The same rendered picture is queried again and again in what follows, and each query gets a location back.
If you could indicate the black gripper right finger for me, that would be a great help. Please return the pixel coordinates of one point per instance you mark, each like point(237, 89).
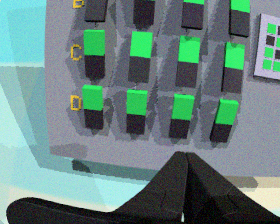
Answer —
point(211, 199)

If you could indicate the grey switch panel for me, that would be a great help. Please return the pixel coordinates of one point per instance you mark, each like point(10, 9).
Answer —
point(130, 82)

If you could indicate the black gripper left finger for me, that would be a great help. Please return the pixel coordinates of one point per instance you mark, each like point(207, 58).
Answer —
point(160, 202)

